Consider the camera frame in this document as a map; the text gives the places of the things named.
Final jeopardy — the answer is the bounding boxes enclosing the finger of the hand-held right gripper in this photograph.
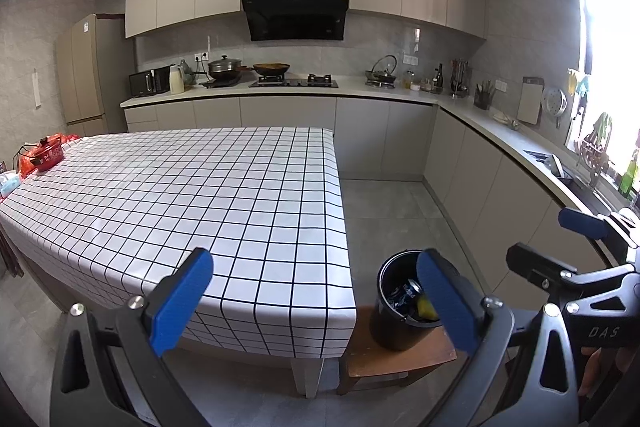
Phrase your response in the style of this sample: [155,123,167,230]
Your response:
[506,243,640,295]
[557,207,640,253]

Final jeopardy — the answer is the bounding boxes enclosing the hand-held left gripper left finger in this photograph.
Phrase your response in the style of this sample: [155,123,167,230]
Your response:
[50,248,215,427]

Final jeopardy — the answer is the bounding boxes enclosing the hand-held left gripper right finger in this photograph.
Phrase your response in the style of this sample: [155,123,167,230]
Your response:
[416,248,583,427]

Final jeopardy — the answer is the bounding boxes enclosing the yellow sponge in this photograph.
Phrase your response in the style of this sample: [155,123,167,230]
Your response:
[416,294,441,323]

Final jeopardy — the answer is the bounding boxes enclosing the dark blue drink can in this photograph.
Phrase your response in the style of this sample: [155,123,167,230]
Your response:
[387,279,423,313]

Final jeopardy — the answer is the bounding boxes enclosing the black bucket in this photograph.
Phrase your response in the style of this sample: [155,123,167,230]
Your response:
[369,249,453,352]

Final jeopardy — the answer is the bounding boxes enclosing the person's right hand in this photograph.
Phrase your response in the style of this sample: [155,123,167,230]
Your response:
[579,347,632,400]

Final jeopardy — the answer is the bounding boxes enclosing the kitchen sink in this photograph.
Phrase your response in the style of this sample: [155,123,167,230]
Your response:
[522,149,613,212]

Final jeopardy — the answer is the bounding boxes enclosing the green bottle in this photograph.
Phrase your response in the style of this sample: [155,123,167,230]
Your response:
[620,152,640,200]

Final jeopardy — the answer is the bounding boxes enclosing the dish rack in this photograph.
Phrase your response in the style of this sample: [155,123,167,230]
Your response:
[572,112,616,178]

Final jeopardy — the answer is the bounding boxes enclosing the white steamer plate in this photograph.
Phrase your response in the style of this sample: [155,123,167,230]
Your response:
[541,86,569,128]

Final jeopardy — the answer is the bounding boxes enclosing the white cutting board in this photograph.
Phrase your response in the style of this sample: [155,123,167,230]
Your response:
[516,77,544,125]

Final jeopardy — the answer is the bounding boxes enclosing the black knife holder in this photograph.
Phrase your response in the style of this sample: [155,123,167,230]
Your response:
[474,81,496,110]

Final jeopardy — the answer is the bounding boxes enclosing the beige lower cabinets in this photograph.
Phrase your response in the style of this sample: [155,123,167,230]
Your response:
[122,96,616,303]

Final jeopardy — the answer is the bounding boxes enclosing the utensil rack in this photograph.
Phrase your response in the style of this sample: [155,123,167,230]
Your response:
[450,58,471,99]

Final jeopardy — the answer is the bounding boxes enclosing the red pot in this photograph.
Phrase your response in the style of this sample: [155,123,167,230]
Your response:
[26,134,66,172]

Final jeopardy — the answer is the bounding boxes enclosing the tissue pack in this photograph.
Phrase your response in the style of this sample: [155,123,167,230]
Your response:
[0,172,23,198]

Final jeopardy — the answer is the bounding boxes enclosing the window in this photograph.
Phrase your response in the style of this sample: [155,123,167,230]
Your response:
[572,0,640,158]

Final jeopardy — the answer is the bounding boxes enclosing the black microwave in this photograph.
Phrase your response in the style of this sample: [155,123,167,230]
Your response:
[128,67,173,98]

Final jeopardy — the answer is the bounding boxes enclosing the white countertop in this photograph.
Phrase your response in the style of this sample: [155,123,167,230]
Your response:
[120,77,640,268]

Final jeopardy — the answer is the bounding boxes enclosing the lidded cooking pot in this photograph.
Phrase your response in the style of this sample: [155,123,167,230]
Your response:
[207,55,253,82]

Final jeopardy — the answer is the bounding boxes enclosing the beige refrigerator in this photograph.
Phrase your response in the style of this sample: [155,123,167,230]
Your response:
[55,13,136,138]

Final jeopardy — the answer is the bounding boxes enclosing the black gas hob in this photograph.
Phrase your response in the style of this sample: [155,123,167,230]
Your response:
[248,74,339,88]

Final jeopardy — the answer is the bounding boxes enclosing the black range hood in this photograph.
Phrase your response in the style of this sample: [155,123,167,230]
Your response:
[240,0,349,42]

